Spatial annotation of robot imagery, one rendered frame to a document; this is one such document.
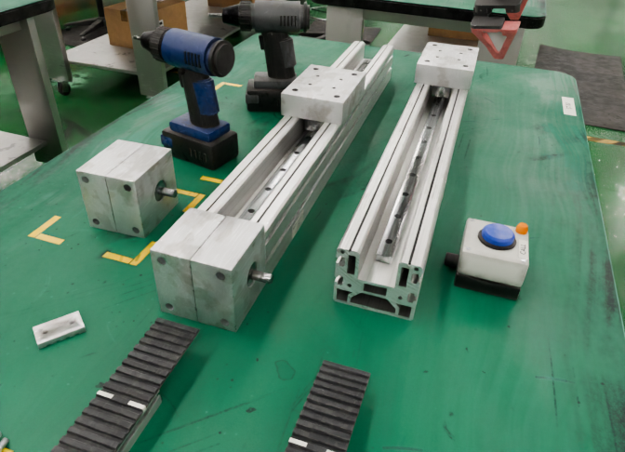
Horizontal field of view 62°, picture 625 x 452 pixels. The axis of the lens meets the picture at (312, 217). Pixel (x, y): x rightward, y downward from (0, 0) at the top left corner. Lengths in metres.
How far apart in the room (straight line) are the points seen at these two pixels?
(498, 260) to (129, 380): 0.44
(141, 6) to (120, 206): 2.23
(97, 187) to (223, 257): 0.26
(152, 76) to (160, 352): 2.55
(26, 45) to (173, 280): 1.77
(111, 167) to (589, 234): 0.70
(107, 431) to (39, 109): 1.97
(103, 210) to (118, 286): 0.13
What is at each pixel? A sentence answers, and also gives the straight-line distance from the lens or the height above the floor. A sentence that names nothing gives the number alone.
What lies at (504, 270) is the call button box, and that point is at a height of 0.82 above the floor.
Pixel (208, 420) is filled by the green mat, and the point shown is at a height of 0.78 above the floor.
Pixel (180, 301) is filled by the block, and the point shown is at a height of 0.81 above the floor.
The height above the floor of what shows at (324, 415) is 0.81.
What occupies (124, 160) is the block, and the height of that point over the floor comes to 0.87.
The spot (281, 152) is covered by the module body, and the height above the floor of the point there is 0.84.
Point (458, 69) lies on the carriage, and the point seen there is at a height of 0.90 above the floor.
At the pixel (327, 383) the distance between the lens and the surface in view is 0.54.
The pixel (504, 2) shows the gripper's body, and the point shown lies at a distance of 0.86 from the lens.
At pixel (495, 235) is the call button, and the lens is 0.69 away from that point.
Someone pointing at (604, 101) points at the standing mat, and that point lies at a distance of 3.83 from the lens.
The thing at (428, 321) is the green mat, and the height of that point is 0.78.
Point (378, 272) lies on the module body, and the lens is 0.64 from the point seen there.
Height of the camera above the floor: 1.24
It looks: 35 degrees down
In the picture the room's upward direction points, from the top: 2 degrees clockwise
